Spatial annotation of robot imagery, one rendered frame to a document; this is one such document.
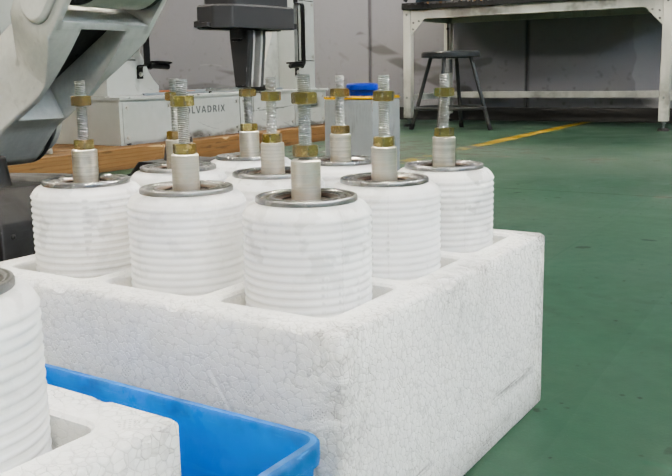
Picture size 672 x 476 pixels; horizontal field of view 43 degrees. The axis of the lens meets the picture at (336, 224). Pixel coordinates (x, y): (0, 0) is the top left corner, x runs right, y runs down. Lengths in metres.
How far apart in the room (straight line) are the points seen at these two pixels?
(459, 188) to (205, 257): 0.25
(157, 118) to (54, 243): 2.79
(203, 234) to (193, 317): 0.08
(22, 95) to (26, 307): 0.90
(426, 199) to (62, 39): 0.64
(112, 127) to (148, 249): 2.75
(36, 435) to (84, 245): 0.35
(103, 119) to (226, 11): 2.57
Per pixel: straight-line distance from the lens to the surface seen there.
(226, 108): 3.87
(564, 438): 0.85
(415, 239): 0.70
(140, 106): 3.46
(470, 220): 0.80
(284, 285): 0.60
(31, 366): 0.40
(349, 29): 6.52
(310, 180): 0.62
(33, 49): 1.23
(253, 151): 0.95
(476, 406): 0.76
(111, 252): 0.75
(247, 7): 0.92
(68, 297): 0.71
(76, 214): 0.74
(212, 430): 0.60
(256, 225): 0.60
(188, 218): 0.66
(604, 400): 0.95
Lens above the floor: 0.34
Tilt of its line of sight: 10 degrees down
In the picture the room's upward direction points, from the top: 1 degrees counter-clockwise
